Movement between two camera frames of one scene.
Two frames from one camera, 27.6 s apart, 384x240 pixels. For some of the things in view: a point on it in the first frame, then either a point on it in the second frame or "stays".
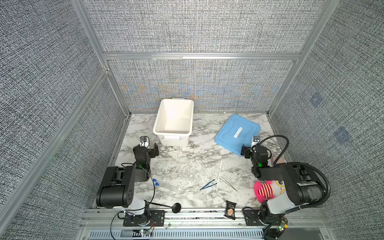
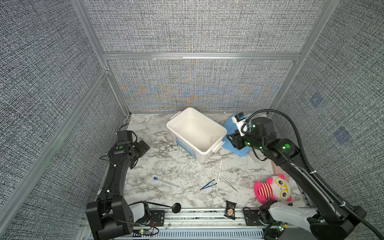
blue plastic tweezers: [207, 185] stays
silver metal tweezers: [225, 182] stays
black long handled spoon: [176, 207] stays
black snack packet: [230, 209] stays
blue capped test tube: [164, 182] stays
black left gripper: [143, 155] -> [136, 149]
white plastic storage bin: [173, 123] -> [196, 134]
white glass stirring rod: [219, 174] stays
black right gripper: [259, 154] -> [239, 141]
